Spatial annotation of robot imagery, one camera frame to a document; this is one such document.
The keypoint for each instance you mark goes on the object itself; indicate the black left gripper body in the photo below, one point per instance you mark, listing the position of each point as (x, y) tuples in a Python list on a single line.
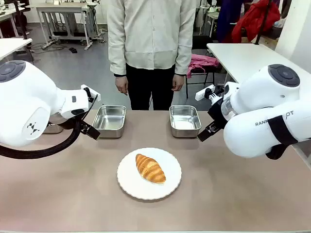
[(83, 125)]

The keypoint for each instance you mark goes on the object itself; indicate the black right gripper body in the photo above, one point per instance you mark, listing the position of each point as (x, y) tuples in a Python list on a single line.
[(217, 112)]

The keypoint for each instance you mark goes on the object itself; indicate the golden brown croissant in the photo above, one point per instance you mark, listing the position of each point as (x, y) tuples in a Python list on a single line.
[(150, 168)]

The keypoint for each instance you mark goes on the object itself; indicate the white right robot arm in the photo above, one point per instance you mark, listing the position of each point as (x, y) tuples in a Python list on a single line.
[(262, 97)]

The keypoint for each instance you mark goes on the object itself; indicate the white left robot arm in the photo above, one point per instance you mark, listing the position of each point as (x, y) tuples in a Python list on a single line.
[(26, 102)]

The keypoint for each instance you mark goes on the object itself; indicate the person's left forearm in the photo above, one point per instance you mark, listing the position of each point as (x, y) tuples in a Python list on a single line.
[(184, 58)]

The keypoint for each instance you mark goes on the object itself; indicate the person's right forearm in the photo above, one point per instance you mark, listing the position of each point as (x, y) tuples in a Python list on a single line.
[(117, 58)]

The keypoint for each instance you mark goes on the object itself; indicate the steel rectangular container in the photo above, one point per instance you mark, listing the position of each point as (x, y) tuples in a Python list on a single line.
[(185, 121), (109, 121), (54, 128)]

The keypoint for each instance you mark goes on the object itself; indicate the person's left hand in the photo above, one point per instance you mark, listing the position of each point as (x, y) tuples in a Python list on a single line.
[(178, 83)]

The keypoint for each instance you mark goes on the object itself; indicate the person's right hand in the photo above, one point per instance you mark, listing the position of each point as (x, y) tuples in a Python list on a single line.
[(121, 85)]

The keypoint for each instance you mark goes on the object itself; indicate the pink cloth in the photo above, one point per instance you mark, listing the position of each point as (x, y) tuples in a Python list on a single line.
[(202, 61)]

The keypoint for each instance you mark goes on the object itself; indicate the white scalloped plate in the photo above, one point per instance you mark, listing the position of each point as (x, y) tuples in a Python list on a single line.
[(131, 182)]

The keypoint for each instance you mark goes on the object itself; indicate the large white side table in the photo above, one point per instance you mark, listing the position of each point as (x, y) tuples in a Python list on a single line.
[(243, 57)]

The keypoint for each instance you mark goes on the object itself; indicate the black chair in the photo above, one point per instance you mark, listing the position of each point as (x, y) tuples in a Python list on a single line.
[(202, 46)]

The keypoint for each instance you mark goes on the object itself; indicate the dark blue garment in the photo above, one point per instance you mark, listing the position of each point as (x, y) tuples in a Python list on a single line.
[(227, 19)]

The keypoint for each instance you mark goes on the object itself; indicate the red jacket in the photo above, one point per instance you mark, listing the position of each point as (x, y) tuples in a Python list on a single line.
[(255, 21)]

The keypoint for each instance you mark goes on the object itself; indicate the person in cream shirt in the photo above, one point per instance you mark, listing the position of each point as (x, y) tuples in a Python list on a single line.
[(150, 36)]

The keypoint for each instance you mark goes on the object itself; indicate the black pole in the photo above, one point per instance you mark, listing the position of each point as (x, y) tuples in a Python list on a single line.
[(263, 21)]

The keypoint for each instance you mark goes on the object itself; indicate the small white side table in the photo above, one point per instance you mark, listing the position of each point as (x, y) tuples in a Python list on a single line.
[(12, 46)]

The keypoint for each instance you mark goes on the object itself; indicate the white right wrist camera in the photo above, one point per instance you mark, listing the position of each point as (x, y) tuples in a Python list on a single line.
[(202, 93)]

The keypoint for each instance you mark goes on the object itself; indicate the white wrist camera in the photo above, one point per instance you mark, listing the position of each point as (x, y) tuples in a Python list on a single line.
[(202, 93), (92, 93)]

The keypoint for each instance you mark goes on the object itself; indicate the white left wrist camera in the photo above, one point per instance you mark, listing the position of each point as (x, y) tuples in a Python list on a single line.
[(92, 93)]

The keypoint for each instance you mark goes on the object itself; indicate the grey workbench with frame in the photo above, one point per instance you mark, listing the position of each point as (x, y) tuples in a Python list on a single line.
[(63, 14)]

